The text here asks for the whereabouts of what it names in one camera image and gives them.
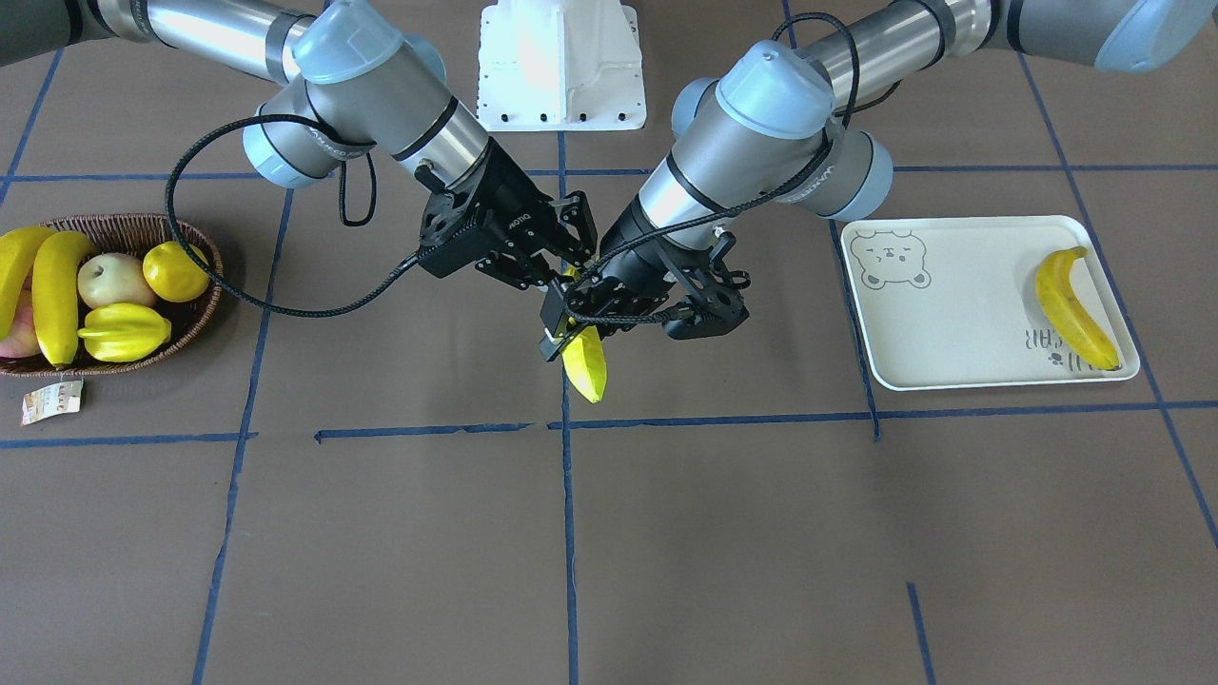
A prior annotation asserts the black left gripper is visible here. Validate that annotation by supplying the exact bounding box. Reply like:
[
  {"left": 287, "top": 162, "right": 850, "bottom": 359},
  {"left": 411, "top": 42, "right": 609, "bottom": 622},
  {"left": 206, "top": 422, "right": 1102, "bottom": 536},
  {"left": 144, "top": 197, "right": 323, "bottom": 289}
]
[{"left": 568, "top": 225, "right": 750, "bottom": 340}]

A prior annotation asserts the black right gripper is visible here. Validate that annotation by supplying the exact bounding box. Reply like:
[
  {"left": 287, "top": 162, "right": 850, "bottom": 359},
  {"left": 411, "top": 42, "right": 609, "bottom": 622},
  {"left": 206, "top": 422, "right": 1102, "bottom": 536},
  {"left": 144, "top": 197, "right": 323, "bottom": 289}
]
[{"left": 417, "top": 143, "right": 598, "bottom": 362}]

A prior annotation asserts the yellow banana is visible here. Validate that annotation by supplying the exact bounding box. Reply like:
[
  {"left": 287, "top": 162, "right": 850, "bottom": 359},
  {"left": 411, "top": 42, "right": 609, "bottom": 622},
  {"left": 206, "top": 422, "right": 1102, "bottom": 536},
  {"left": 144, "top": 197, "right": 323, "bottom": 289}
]
[
  {"left": 1032, "top": 245, "right": 1122, "bottom": 371},
  {"left": 560, "top": 318, "right": 608, "bottom": 403},
  {"left": 30, "top": 230, "right": 96, "bottom": 368},
  {"left": 0, "top": 225, "right": 55, "bottom": 340}
]

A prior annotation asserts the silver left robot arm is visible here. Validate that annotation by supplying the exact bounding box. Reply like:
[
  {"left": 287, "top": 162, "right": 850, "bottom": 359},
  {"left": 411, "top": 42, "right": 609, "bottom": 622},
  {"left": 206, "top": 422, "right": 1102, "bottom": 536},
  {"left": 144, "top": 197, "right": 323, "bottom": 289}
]
[{"left": 540, "top": 1, "right": 1216, "bottom": 360}]

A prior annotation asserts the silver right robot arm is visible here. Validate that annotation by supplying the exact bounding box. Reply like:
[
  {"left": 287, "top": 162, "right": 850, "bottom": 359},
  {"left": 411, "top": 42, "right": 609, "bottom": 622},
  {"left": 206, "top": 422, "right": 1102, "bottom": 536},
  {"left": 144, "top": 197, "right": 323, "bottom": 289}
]
[{"left": 2, "top": 1, "right": 596, "bottom": 289}]

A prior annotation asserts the brown wicker basket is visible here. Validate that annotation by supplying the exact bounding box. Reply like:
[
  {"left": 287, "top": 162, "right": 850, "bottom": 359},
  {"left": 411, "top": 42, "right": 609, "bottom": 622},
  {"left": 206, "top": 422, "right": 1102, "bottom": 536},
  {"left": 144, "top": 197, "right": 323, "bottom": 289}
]
[{"left": 1, "top": 213, "right": 225, "bottom": 378}]

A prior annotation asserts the white bear tray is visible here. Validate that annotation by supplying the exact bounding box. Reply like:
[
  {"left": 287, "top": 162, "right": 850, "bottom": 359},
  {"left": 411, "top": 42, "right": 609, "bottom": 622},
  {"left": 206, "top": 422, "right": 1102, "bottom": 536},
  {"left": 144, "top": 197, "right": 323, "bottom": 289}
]
[{"left": 840, "top": 215, "right": 1141, "bottom": 391}]

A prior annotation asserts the yellow lemon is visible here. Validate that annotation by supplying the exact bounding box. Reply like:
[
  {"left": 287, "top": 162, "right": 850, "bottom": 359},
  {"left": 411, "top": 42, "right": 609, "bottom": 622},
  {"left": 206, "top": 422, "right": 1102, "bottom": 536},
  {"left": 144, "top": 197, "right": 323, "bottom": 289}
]
[{"left": 141, "top": 240, "right": 209, "bottom": 303}]

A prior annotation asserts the yellow starfruit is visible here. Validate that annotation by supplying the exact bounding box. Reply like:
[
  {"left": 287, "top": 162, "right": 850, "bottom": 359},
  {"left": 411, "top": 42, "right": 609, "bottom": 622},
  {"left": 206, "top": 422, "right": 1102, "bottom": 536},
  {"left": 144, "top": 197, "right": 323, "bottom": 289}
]
[{"left": 77, "top": 303, "right": 171, "bottom": 362}]

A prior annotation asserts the pale green apple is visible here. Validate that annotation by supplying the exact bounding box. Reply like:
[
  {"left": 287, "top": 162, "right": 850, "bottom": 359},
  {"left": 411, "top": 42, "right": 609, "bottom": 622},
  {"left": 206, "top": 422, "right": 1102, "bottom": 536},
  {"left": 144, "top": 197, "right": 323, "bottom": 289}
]
[{"left": 77, "top": 252, "right": 158, "bottom": 310}]

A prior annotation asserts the paper price tag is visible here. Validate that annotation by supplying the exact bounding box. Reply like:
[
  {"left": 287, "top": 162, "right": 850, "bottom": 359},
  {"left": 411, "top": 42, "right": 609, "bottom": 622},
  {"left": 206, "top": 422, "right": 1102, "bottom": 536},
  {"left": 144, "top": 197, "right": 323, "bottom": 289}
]
[{"left": 19, "top": 379, "right": 86, "bottom": 427}]

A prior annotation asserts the pink red apple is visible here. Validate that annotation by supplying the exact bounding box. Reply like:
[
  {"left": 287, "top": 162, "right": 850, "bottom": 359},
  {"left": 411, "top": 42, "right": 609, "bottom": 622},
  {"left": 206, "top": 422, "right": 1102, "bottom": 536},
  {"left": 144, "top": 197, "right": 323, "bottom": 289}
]
[{"left": 1, "top": 289, "right": 41, "bottom": 360}]

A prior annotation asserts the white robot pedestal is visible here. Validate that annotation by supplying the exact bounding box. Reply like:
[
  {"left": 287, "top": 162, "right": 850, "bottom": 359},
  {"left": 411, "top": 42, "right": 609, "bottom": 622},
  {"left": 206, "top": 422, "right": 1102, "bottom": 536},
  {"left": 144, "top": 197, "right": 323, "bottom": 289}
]
[{"left": 476, "top": 1, "right": 648, "bottom": 130}]

